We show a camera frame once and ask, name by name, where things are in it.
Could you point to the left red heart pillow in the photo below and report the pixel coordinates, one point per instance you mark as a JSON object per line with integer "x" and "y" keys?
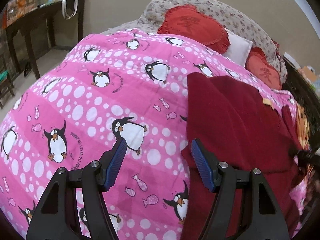
{"x": 185, "y": 20}

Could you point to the orange patterned cloth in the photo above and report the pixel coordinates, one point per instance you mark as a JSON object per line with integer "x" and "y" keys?
{"x": 302, "y": 127}

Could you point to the small green stool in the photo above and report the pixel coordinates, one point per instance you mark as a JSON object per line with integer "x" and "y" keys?
{"x": 6, "y": 84}

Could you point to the dark wooden side table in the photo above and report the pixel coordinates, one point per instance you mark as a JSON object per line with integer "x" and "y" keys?
{"x": 25, "y": 25}

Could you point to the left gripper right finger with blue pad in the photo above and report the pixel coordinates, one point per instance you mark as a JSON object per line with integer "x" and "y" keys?
{"x": 260, "y": 213}

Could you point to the floral print quilt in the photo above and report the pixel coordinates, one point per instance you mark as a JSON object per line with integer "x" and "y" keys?
{"x": 232, "y": 19}

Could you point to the white square pillow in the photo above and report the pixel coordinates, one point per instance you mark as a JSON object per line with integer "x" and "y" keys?
{"x": 239, "y": 49}

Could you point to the dark carved wooden bed frame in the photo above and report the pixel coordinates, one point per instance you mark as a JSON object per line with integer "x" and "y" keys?
{"x": 306, "y": 97}

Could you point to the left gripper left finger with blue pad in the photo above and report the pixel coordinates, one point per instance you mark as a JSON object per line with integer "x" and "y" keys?
{"x": 56, "y": 215}

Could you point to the red heart pillow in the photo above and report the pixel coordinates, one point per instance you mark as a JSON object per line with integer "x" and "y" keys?
{"x": 185, "y": 20}
{"x": 258, "y": 65}

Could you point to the orange patterned box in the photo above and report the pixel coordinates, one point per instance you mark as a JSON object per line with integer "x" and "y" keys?
{"x": 16, "y": 9}

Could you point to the right red heart pillow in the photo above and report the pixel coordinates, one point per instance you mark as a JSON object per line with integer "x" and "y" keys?
{"x": 258, "y": 65}

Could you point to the dark red knit sweater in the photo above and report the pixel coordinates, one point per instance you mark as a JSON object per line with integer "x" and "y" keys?
{"x": 232, "y": 121}

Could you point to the pink penguin print blanket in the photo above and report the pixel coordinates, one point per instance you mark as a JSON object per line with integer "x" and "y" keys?
{"x": 130, "y": 85}

